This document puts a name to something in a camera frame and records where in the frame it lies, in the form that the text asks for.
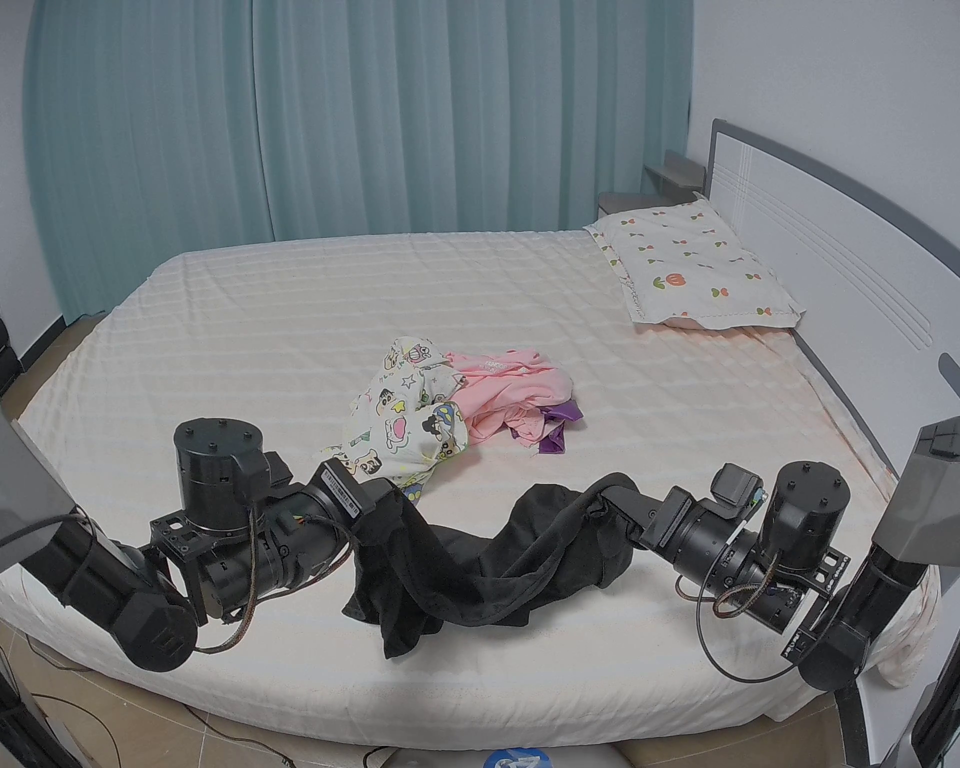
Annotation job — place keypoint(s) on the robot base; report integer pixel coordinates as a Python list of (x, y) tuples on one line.
[(525, 761)]

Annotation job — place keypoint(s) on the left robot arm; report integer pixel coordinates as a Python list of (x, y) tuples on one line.
[(97, 585)]

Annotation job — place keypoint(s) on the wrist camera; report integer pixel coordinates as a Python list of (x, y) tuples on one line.
[(270, 472), (735, 487)]

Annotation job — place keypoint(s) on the pink garment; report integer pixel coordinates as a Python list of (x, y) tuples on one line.
[(510, 390)]

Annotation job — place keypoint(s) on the black T-shirt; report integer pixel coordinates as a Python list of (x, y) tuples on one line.
[(487, 570)]

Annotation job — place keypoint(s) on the purple garment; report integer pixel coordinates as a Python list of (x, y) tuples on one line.
[(559, 442)]

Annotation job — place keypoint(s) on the white printed pillow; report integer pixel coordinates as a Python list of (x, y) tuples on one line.
[(697, 259)]

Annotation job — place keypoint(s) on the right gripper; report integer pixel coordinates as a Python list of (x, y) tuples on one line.
[(705, 544)]

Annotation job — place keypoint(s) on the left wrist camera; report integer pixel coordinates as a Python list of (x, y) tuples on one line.
[(270, 472)]

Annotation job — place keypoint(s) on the bed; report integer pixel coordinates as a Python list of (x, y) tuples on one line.
[(300, 337)]

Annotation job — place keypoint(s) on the black chest of drawers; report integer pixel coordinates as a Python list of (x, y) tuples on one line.
[(6, 356)]

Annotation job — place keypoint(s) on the grey bedside table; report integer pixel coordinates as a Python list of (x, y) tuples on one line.
[(637, 201)]

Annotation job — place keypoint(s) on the white printed garment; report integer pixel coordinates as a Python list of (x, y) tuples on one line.
[(390, 427)]

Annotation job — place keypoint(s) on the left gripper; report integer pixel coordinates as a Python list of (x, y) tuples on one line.
[(315, 525)]

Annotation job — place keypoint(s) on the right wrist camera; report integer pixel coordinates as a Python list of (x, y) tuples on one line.
[(735, 487)]

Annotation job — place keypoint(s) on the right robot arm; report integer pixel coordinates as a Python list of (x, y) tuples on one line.
[(862, 600)]

